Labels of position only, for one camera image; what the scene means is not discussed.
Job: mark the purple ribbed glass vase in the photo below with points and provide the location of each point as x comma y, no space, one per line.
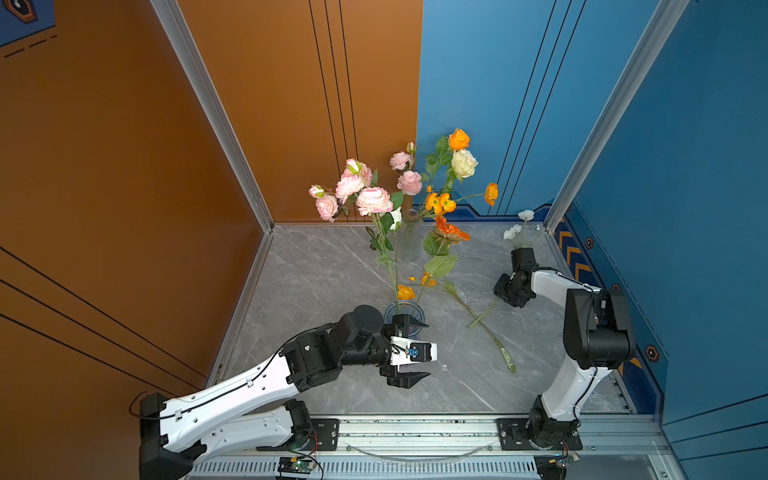
404,307

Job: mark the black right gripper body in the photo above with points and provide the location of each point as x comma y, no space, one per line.
506,289

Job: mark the orange cosmos flower stem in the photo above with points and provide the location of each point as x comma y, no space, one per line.
428,281

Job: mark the aluminium corner post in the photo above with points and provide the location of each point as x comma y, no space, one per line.
655,35
176,29

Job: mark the orange gerbera flower stem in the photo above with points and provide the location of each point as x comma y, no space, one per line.
438,245

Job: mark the green circuit board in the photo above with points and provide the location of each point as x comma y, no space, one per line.
295,468

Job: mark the white blossom spray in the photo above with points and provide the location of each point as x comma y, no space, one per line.
511,237

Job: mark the cream rose flower stem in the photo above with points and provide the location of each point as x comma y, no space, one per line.
462,166

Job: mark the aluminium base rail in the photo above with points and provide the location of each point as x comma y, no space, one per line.
614,446

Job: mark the yellow rose flower stem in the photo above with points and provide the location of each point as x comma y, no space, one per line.
436,163

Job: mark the clear ribbed glass vase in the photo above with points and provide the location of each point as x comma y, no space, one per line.
409,239

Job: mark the small pink rose spray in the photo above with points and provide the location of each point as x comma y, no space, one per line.
330,204

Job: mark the white rose flower stem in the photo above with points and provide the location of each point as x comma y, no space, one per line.
396,219

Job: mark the pink white bouquet spray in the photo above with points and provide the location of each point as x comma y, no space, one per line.
374,203

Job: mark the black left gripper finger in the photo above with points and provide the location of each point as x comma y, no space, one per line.
408,325
406,380

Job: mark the orange poppy flower stem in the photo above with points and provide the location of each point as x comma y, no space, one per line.
439,203

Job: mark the right aluminium corner post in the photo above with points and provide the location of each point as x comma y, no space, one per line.
655,35

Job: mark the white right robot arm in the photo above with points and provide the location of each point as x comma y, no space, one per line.
597,336

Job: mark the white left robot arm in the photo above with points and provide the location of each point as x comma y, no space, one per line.
259,408

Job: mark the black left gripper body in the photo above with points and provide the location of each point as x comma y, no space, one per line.
389,330

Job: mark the pink peony flower stem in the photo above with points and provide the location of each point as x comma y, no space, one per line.
409,181

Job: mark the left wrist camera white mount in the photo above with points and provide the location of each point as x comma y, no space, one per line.
406,351

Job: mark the left aluminium corner post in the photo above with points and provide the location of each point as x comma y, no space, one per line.
176,29

